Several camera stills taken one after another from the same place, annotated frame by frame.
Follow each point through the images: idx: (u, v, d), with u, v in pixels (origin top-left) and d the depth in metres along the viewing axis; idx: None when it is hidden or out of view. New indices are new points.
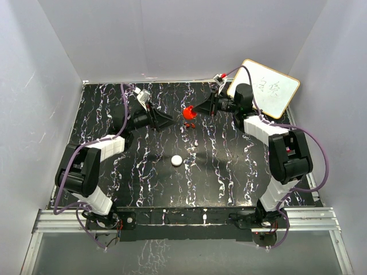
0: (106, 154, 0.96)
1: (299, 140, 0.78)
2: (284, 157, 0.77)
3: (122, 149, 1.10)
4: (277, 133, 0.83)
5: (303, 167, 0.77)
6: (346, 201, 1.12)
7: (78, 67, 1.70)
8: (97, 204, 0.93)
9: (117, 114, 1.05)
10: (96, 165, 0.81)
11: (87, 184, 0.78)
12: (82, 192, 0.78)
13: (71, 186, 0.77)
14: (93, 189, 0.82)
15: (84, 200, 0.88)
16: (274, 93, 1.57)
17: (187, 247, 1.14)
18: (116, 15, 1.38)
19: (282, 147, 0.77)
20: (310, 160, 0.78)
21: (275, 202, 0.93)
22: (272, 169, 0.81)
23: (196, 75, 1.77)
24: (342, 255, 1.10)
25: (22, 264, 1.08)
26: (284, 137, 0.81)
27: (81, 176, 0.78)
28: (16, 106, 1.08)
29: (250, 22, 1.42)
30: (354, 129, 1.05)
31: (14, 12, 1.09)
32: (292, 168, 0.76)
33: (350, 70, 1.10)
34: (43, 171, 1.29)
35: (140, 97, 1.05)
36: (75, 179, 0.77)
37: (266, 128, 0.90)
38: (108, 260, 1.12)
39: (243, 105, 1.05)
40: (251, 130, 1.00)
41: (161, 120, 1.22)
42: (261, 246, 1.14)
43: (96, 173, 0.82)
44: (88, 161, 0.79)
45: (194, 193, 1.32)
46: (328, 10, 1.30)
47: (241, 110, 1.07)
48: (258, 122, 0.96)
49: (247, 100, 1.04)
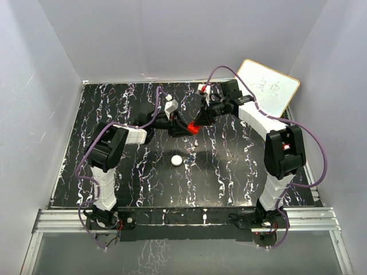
0: (131, 140, 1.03)
1: (296, 137, 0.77)
2: (280, 154, 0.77)
3: (143, 142, 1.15)
4: (274, 129, 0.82)
5: (297, 162, 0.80)
6: (346, 202, 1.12)
7: (78, 67, 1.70)
8: (105, 191, 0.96)
9: (144, 110, 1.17)
10: (122, 144, 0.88)
11: (112, 157, 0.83)
12: (105, 165, 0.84)
13: (97, 157, 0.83)
14: (114, 166, 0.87)
15: (98, 180, 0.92)
16: (274, 93, 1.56)
17: (187, 247, 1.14)
18: (116, 15, 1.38)
19: (279, 144, 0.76)
20: (304, 155, 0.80)
21: (274, 200, 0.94)
22: (267, 163, 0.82)
23: (196, 75, 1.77)
24: (342, 255, 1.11)
25: (22, 264, 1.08)
26: (282, 133, 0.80)
27: (108, 150, 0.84)
28: (16, 106, 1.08)
29: (250, 22, 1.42)
30: (354, 130, 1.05)
31: (15, 14, 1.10)
32: (286, 164, 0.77)
33: (350, 69, 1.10)
34: (43, 172, 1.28)
35: (167, 107, 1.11)
36: (102, 151, 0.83)
37: (263, 121, 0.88)
38: (108, 260, 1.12)
39: (231, 89, 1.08)
40: (245, 116, 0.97)
41: (179, 129, 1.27)
42: (261, 246, 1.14)
43: (120, 150, 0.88)
44: (117, 137, 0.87)
45: (194, 193, 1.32)
46: (328, 10, 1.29)
47: (230, 97, 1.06)
48: (254, 112, 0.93)
49: (233, 84, 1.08)
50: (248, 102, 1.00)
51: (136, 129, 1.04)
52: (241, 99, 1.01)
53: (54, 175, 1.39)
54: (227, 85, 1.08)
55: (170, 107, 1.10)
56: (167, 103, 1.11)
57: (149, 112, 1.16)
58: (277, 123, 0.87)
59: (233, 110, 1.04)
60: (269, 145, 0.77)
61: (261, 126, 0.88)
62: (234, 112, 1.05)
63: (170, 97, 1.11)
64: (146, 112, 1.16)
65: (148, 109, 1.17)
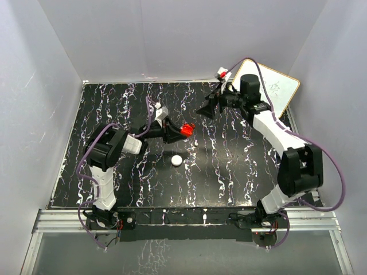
0: (128, 145, 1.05)
1: (315, 157, 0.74)
2: (295, 174, 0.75)
3: (137, 152, 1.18)
4: (293, 147, 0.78)
5: (313, 183, 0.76)
6: (346, 202, 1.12)
7: (77, 67, 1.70)
8: (105, 191, 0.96)
9: (136, 125, 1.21)
10: (121, 144, 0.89)
11: (110, 156, 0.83)
12: (104, 163, 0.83)
13: (97, 157, 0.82)
14: (113, 165, 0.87)
15: (98, 179, 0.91)
16: (274, 93, 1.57)
17: (187, 247, 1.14)
18: (116, 15, 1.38)
19: (295, 164, 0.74)
20: (323, 177, 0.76)
21: (276, 207, 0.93)
22: (281, 180, 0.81)
23: (196, 75, 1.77)
24: (342, 255, 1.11)
25: (22, 264, 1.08)
26: (299, 150, 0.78)
27: (106, 149, 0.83)
28: (16, 106, 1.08)
29: (250, 22, 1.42)
30: (354, 129, 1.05)
31: (15, 14, 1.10)
32: (301, 185, 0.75)
33: (350, 69, 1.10)
34: (43, 172, 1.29)
35: (158, 116, 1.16)
36: (101, 150, 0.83)
37: (281, 137, 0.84)
38: (108, 260, 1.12)
39: (250, 93, 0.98)
40: (261, 127, 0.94)
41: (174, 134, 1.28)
42: (261, 246, 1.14)
43: (119, 150, 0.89)
44: (116, 137, 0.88)
45: (194, 193, 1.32)
46: (328, 10, 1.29)
47: (248, 100, 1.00)
48: (272, 125, 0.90)
49: (254, 88, 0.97)
50: (265, 110, 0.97)
51: (132, 137, 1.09)
52: (258, 107, 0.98)
53: (54, 175, 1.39)
54: (248, 86, 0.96)
55: (160, 114, 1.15)
56: (157, 111, 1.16)
57: (141, 125, 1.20)
58: (295, 138, 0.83)
59: (246, 117, 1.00)
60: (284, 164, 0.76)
61: (276, 140, 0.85)
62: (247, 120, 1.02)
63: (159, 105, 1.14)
64: (138, 125, 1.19)
65: (140, 124, 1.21)
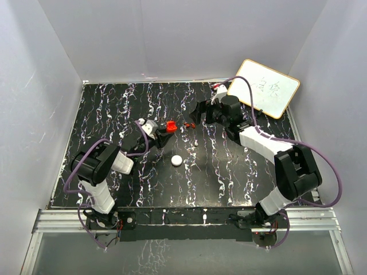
0: (118, 164, 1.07)
1: (305, 155, 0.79)
2: (293, 175, 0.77)
3: (129, 172, 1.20)
4: (282, 150, 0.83)
5: (312, 181, 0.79)
6: (346, 202, 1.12)
7: (77, 67, 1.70)
8: (100, 199, 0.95)
9: (126, 143, 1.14)
10: (110, 159, 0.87)
11: (98, 172, 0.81)
12: (90, 179, 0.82)
13: (84, 172, 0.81)
14: (102, 180, 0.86)
15: (90, 191, 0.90)
16: (274, 93, 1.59)
17: (187, 247, 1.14)
18: (116, 15, 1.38)
19: (289, 165, 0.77)
20: (319, 173, 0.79)
21: (277, 208, 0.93)
22: (281, 187, 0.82)
23: (196, 75, 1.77)
24: (342, 255, 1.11)
25: (22, 264, 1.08)
26: (289, 152, 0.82)
27: (93, 164, 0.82)
28: (16, 106, 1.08)
29: (250, 22, 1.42)
30: (354, 129, 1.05)
31: (16, 14, 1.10)
32: (301, 185, 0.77)
33: (350, 70, 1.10)
34: (43, 172, 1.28)
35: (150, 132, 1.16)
36: (89, 165, 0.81)
37: (268, 144, 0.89)
38: (108, 260, 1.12)
39: (233, 114, 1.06)
40: (248, 141, 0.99)
41: (166, 140, 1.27)
42: (261, 246, 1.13)
43: (108, 165, 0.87)
44: (106, 152, 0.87)
45: (194, 193, 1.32)
46: (328, 10, 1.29)
47: (231, 121, 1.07)
48: (257, 136, 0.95)
49: (235, 110, 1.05)
50: (248, 127, 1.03)
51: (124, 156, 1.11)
52: (241, 126, 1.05)
53: (54, 175, 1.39)
54: (230, 109, 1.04)
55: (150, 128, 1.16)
56: (148, 126, 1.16)
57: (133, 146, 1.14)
58: (281, 143, 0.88)
59: (233, 137, 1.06)
60: (280, 168, 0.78)
61: (266, 150, 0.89)
62: (235, 139, 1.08)
63: (143, 120, 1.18)
64: (129, 145, 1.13)
65: (130, 144, 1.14)
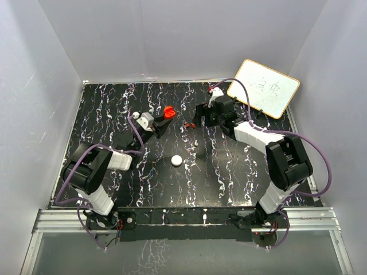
0: (114, 164, 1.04)
1: (296, 145, 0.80)
2: (284, 164, 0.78)
3: (128, 167, 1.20)
4: (273, 141, 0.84)
5: (304, 171, 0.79)
6: (346, 202, 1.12)
7: (77, 67, 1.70)
8: (97, 203, 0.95)
9: (123, 140, 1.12)
10: (103, 166, 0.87)
11: (90, 181, 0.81)
12: (84, 188, 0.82)
13: (76, 181, 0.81)
14: (96, 187, 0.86)
15: (85, 197, 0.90)
16: (274, 93, 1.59)
17: (187, 247, 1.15)
18: (116, 15, 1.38)
19: (280, 154, 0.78)
20: (309, 162, 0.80)
21: (276, 205, 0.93)
22: (273, 177, 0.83)
23: (196, 75, 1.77)
24: (342, 255, 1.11)
25: (22, 264, 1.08)
26: (281, 144, 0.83)
27: (86, 173, 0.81)
28: (16, 106, 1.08)
29: (250, 22, 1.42)
30: (354, 129, 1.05)
31: (15, 14, 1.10)
32: (292, 175, 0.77)
33: (350, 70, 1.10)
34: (43, 172, 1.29)
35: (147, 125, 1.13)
36: (81, 174, 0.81)
37: (260, 136, 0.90)
38: (108, 260, 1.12)
39: (227, 111, 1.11)
40: (242, 136, 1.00)
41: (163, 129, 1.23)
42: (261, 246, 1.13)
43: (101, 172, 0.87)
44: (98, 159, 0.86)
45: (194, 193, 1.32)
46: (328, 10, 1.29)
47: (226, 117, 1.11)
48: (250, 130, 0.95)
49: (228, 106, 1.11)
50: (242, 122, 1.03)
51: (120, 154, 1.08)
52: (235, 121, 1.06)
53: (53, 175, 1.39)
54: (223, 106, 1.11)
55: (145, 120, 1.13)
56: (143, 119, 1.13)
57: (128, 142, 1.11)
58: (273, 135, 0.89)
59: (228, 132, 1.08)
60: (271, 157, 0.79)
61: (260, 142, 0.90)
62: (230, 134, 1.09)
63: (137, 114, 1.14)
64: (125, 142, 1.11)
65: (126, 140, 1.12)
